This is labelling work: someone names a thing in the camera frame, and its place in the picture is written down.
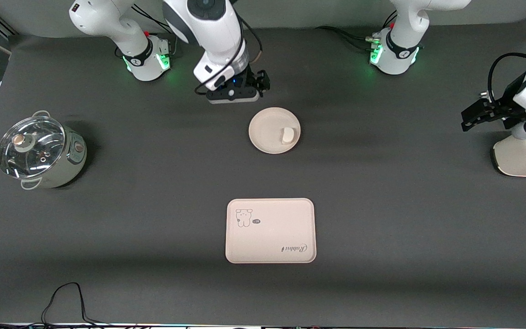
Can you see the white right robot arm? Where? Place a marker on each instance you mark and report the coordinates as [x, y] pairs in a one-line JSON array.
[[213, 32]]

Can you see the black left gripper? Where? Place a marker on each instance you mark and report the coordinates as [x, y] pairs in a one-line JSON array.
[[507, 104]]

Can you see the steel pot with glass lid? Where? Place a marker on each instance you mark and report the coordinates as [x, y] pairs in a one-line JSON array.
[[73, 162]]

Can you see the white glossy appliance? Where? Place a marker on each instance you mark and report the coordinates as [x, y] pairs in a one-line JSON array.
[[523, 157]]

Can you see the cream tray with rabbit print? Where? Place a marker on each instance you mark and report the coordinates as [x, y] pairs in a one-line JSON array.
[[270, 237]]

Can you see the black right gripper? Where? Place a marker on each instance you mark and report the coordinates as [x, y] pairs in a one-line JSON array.
[[250, 81]]

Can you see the glass pot lid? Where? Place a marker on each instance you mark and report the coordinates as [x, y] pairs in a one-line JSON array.
[[30, 146]]

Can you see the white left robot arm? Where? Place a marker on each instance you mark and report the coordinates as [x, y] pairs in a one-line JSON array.
[[400, 55]]

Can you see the round cream plate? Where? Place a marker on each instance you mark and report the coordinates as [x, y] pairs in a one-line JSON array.
[[267, 130]]

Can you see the white steamed bun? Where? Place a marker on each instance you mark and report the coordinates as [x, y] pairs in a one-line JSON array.
[[288, 136]]

